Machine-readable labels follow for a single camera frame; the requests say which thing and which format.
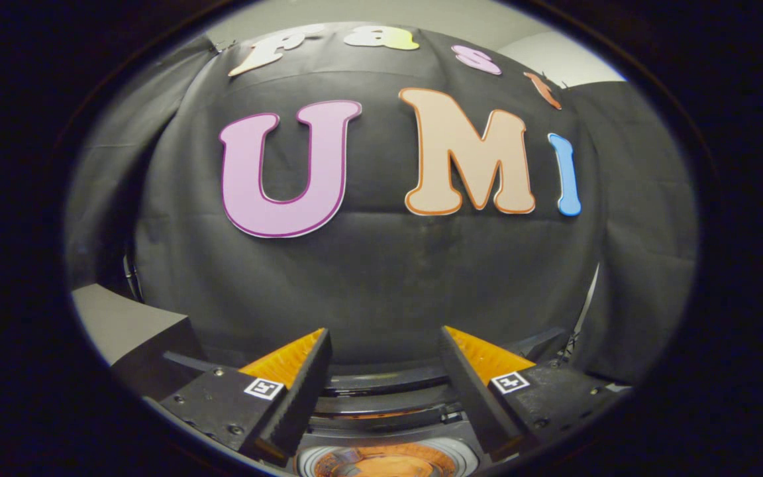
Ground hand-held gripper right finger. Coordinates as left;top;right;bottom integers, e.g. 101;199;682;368
438;325;631;464

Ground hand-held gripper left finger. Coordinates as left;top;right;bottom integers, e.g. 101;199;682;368
145;328;333;464

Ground orange garment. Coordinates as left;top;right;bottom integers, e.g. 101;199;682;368
315;445;456;477

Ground black backdrop cloth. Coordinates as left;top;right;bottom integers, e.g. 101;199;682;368
64;23;699;385

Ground white cabinet with dark top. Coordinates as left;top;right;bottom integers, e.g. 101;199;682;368
70;284;207;401

